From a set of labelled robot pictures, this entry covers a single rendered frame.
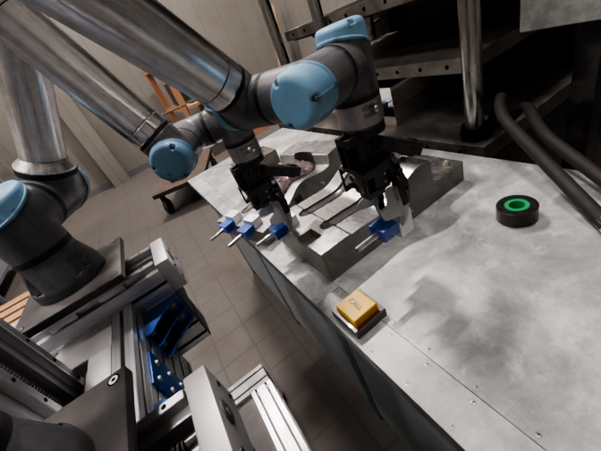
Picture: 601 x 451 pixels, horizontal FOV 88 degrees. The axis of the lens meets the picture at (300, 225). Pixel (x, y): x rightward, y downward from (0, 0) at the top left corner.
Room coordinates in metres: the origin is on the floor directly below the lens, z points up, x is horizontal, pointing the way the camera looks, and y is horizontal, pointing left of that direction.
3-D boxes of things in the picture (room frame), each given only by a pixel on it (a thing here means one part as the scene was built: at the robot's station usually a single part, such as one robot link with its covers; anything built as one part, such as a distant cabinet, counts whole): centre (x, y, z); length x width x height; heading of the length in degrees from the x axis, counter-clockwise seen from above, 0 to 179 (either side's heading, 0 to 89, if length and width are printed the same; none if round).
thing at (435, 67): (1.63, -0.89, 1.01); 1.10 x 0.74 x 0.05; 19
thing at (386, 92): (1.54, -0.78, 0.87); 0.50 x 0.27 x 0.17; 109
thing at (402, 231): (0.49, -0.14, 0.93); 0.13 x 0.05 x 0.05; 109
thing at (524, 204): (0.51, -0.46, 0.82); 0.08 x 0.08 x 0.04
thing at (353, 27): (0.50, -0.16, 1.25); 0.09 x 0.08 x 0.11; 133
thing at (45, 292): (0.65, 0.52, 1.09); 0.15 x 0.15 x 0.10
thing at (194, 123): (0.73, 0.15, 1.20); 0.11 x 0.11 x 0.08; 84
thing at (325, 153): (1.07, -0.01, 0.85); 0.50 x 0.26 x 0.11; 127
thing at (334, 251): (0.76, -0.21, 0.87); 0.50 x 0.26 x 0.14; 109
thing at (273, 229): (0.73, 0.07, 0.89); 0.13 x 0.05 x 0.05; 109
